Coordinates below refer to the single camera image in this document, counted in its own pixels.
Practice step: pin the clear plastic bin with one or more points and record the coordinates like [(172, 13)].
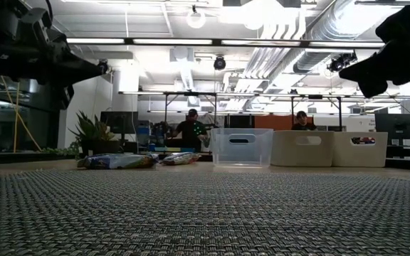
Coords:
[(226, 153)]

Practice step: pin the orange partition panel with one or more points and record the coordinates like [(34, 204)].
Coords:
[(276, 122)]

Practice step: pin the black computer monitor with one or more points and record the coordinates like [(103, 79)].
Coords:
[(119, 122), (395, 126)]

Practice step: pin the blue-end chewy granola bar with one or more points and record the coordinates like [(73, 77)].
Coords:
[(182, 159), (119, 161)]

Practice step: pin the long led light bar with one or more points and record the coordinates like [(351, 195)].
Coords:
[(173, 41)]

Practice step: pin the grey woven placemat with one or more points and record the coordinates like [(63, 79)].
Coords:
[(205, 213)]

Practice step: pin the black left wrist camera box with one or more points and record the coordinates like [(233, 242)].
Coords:
[(43, 28)]

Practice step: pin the round black camera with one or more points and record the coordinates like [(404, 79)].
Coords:
[(219, 63), (103, 67)]

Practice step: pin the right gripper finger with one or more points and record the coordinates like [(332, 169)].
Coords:
[(368, 65), (368, 76)]

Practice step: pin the potted succulent plant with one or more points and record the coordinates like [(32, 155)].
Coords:
[(98, 147)]

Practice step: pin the black camera on boom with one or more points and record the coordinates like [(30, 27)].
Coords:
[(338, 63)]

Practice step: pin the black workstation frame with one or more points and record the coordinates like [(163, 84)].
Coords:
[(190, 94), (315, 96)]

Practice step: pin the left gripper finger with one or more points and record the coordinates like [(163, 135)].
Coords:
[(73, 76), (73, 62)]

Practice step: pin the grey plastic bin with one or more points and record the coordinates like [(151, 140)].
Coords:
[(303, 154)]

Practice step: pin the person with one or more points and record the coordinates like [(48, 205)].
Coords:
[(303, 124), (190, 131)]

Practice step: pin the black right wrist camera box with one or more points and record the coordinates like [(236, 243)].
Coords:
[(400, 25)]

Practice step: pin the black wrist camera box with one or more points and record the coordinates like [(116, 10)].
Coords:
[(400, 25), (43, 28)]

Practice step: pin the white plastic bin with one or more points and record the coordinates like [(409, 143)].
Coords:
[(359, 158)]

